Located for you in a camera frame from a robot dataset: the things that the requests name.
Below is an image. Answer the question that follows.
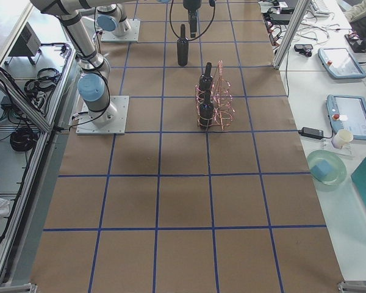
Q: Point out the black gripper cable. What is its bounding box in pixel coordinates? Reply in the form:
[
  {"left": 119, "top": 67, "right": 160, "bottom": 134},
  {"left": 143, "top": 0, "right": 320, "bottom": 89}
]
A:
[{"left": 169, "top": 0, "right": 217, "bottom": 40}]

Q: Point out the blue foam cube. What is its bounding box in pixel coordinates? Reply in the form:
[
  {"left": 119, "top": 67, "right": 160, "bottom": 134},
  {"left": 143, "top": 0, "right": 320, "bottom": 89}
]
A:
[{"left": 310, "top": 160, "right": 334, "bottom": 181}]

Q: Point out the white paper cup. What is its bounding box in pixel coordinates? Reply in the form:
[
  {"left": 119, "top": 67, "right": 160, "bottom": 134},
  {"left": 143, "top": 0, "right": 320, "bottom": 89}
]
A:
[{"left": 331, "top": 129, "right": 354, "bottom": 149}]

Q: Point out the near blue teach pendant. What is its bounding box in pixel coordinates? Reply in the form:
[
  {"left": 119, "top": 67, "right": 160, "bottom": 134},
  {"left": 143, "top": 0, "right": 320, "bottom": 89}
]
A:
[{"left": 326, "top": 95, "right": 366, "bottom": 140}]

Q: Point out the coiled black cable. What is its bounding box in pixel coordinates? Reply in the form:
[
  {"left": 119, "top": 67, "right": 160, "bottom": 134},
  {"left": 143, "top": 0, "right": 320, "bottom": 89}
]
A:
[{"left": 10, "top": 127, "right": 34, "bottom": 153}]

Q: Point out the dark wine bottle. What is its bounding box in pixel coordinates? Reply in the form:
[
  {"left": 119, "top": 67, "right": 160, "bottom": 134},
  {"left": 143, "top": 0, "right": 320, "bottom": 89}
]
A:
[
  {"left": 198, "top": 62, "right": 213, "bottom": 92},
  {"left": 199, "top": 90, "right": 214, "bottom": 129},
  {"left": 176, "top": 24, "right": 189, "bottom": 67}
]

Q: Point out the far blue teach pendant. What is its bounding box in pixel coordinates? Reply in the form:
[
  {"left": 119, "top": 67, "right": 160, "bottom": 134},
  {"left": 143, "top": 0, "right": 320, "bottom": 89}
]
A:
[{"left": 317, "top": 48, "right": 366, "bottom": 79}]

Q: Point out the green glass plate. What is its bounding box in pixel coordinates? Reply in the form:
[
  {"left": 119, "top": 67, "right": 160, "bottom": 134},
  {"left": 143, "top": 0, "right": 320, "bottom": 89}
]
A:
[{"left": 307, "top": 150, "right": 347, "bottom": 186}]

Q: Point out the aluminium frame post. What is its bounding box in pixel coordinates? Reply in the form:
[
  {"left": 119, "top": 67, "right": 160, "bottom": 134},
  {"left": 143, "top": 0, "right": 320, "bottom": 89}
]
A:
[{"left": 272, "top": 0, "right": 310, "bottom": 70}]

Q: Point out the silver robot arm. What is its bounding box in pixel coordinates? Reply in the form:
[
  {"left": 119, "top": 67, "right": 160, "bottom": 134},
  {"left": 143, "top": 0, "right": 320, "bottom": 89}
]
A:
[
  {"left": 96, "top": 4, "right": 131, "bottom": 37},
  {"left": 31, "top": 1, "right": 129, "bottom": 125}
]

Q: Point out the blue teach pendant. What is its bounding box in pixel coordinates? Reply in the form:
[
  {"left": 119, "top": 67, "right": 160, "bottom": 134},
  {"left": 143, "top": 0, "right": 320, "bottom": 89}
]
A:
[
  {"left": 326, "top": 95, "right": 366, "bottom": 140},
  {"left": 317, "top": 48, "right": 366, "bottom": 79}
]

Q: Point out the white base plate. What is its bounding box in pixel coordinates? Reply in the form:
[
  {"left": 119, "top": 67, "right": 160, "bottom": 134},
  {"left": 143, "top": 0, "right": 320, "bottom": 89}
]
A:
[
  {"left": 101, "top": 19, "right": 140, "bottom": 43},
  {"left": 76, "top": 96, "right": 129, "bottom": 135}
]

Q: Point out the copper wire wine basket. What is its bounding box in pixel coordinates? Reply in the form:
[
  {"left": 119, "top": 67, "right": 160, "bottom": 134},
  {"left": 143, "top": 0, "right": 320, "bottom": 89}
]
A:
[{"left": 195, "top": 59, "right": 235, "bottom": 131}]

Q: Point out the black power adapter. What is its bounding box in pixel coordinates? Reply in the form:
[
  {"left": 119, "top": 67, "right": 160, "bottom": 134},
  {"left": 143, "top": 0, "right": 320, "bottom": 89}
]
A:
[{"left": 298, "top": 127, "right": 324, "bottom": 140}]

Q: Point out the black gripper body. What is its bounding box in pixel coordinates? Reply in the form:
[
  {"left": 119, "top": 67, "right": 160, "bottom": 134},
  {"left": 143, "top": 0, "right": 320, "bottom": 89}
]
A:
[{"left": 183, "top": 0, "right": 201, "bottom": 12}]

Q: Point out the grey control box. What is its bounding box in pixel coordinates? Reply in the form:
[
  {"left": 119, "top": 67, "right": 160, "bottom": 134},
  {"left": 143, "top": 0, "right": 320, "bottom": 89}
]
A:
[{"left": 4, "top": 22, "right": 41, "bottom": 65}]

